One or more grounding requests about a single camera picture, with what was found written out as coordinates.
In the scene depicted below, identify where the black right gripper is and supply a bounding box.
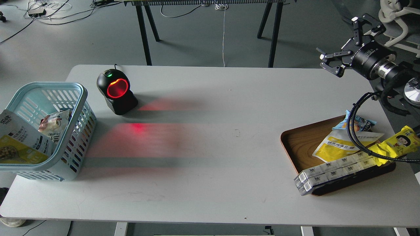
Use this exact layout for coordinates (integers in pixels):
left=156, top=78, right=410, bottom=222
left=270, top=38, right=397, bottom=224
left=316, top=13, right=396, bottom=80

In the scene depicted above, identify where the yellow white chickpea snack pouch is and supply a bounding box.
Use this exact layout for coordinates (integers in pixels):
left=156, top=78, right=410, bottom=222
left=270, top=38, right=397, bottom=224
left=0, top=109, right=56, bottom=165

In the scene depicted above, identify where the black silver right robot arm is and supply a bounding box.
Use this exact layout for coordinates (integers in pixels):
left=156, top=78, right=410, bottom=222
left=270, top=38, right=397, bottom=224
left=318, top=13, right=419, bottom=116

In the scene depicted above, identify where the blue chip snack bag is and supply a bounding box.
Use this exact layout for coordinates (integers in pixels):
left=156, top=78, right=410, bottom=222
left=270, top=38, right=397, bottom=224
left=332, top=110, right=377, bottom=132

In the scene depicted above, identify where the yellow white flat snack pouch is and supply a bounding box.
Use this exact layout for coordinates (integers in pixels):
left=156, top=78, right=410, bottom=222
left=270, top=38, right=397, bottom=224
left=312, top=129, right=384, bottom=162

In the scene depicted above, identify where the yellow cartoon face snack bag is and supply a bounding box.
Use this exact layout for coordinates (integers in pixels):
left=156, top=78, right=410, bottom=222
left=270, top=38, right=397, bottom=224
left=368, top=126, right=420, bottom=158

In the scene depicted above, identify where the clear boxed snack row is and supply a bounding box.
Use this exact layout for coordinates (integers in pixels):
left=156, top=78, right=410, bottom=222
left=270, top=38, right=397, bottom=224
left=293, top=151, right=377, bottom=196

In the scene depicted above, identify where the white red snack bag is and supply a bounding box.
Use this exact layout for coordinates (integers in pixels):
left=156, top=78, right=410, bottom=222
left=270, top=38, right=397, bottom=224
left=38, top=109, right=72, bottom=144

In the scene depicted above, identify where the light blue plastic basket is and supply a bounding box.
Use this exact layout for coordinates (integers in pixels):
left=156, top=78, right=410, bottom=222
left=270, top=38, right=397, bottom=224
left=1, top=82, right=96, bottom=181

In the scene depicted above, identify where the wooden brown tray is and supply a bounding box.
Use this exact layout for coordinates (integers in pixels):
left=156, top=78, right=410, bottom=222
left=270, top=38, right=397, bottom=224
left=280, top=115, right=396, bottom=196

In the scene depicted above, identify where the black trestle table background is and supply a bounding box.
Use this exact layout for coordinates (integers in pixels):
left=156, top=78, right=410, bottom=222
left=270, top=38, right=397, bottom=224
left=144, top=4, right=283, bottom=68

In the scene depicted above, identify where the black barcode scanner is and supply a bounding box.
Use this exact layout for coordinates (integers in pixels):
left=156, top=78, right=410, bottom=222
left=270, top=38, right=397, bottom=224
left=96, top=69, right=138, bottom=115

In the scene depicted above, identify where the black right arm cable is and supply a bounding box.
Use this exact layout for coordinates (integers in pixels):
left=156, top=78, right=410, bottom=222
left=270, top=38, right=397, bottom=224
left=346, top=92, right=420, bottom=164

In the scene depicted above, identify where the white hanging cable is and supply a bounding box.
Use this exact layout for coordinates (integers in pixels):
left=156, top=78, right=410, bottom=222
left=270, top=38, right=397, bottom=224
left=215, top=3, right=228, bottom=68

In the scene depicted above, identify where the floor cables bundle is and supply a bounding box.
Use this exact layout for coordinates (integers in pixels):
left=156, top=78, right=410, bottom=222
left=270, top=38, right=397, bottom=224
left=0, top=0, right=122, bottom=46

